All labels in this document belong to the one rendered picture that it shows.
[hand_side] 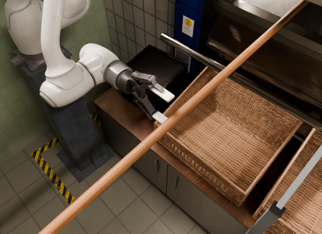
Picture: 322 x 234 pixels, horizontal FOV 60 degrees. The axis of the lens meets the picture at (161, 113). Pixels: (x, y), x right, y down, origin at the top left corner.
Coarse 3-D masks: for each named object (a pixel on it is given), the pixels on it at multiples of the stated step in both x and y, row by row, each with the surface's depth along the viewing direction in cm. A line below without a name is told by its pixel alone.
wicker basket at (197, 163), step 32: (192, 96) 158; (224, 96) 157; (192, 128) 157; (224, 128) 157; (256, 128) 151; (288, 128) 139; (192, 160) 137; (224, 160) 144; (256, 160) 144; (224, 192) 132
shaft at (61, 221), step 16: (304, 0) 122; (288, 16) 116; (272, 32) 110; (256, 48) 105; (240, 64) 100; (176, 112) 86; (160, 128) 82; (144, 144) 79; (128, 160) 76; (112, 176) 74; (96, 192) 71; (80, 208) 69; (48, 224) 67; (64, 224) 67
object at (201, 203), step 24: (120, 96) 172; (120, 120) 161; (144, 120) 161; (120, 144) 185; (288, 144) 151; (144, 168) 181; (168, 168) 151; (312, 168) 143; (168, 192) 177; (192, 192) 148; (216, 192) 135; (264, 192) 135; (192, 216) 173; (216, 216) 145; (240, 216) 128
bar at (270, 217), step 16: (192, 48) 109; (208, 64) 105; (240, 80) 99; (272, 96) 94; (288, 112) 92; (304, 112) 90; (320, 128) 87; (304, 176) 90; (288, 192) 92; (272, 208) 93; (256, 224) 106
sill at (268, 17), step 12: (228, 0) 128; (240, 0) 128; (240, 12) 126; (252, 12) 122; (264, 12) 122; (264, 24) 121; (288, 24) 117; (288, 36) 117; (300, 36) 113; (312, 36) 112; (312, 48) 113
